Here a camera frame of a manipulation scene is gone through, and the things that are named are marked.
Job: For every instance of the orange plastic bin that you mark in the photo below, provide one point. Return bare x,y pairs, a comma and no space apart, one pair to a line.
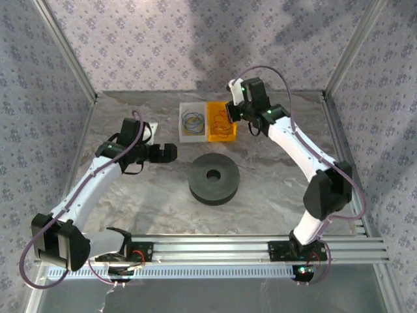
224,138

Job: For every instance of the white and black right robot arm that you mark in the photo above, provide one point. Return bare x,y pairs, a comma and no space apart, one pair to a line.
293,146

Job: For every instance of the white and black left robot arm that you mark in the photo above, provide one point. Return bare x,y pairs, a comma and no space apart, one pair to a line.
84,192

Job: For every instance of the white plastic bin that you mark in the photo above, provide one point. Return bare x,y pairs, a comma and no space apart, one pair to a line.
192,138

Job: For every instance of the black controller board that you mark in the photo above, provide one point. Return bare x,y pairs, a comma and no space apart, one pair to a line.
303,274
120,273

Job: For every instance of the aluminium side rail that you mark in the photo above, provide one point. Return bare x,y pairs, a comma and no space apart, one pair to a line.
335,137
93,109

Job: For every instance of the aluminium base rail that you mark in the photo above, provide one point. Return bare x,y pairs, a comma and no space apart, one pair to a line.
211,247

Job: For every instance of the aluminium frame post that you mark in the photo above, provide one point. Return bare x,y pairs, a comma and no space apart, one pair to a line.
66,49
353,49

